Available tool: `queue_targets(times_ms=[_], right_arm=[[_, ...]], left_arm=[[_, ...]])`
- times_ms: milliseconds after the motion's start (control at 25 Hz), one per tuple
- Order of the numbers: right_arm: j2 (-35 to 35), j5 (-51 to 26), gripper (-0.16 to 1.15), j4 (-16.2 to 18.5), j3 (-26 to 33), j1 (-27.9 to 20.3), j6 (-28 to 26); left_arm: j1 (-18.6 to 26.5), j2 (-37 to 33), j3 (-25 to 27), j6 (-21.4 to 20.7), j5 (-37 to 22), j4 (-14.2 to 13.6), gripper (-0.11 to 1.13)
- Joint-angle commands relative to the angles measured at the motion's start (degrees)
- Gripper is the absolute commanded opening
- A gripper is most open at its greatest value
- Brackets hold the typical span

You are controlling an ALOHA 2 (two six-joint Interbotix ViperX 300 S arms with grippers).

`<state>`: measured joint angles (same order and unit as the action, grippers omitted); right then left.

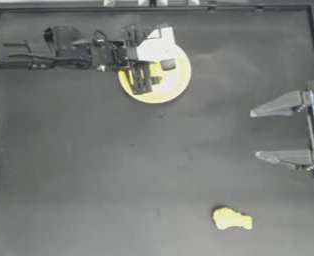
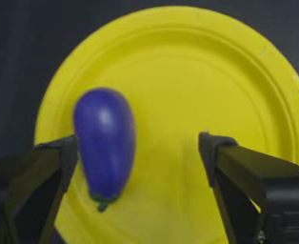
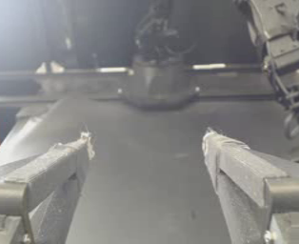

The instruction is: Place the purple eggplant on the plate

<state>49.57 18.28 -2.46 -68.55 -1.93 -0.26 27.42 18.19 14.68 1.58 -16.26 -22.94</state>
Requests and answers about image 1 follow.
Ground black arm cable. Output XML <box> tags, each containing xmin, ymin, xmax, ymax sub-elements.
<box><xmin>0</xmin><ymin>53</ymin><xmax>95</xmax><ymax>76</ymax></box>

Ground yellow round plate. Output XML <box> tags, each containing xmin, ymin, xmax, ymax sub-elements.
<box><xmin>117</xmin><ymin>37</ymin><xmax>192</xmax><ymax>104</ymax></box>

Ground black metal table frame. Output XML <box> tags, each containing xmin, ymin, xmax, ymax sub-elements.
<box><xmin>0</xmin><ymin>0</ymin><xmax>314</xmax><ymax>134</ymax></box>

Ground yellow toy chicken nugget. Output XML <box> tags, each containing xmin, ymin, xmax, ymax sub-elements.
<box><xmin>212</xmin><ymin>206</ymin><xmax>254</xmax><ymax>231</ymax></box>

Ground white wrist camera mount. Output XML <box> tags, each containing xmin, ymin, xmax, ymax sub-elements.
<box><xmin>135</xmin><ymin>26</ymin><xmax>179</xmax><ymax>65</ymax></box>

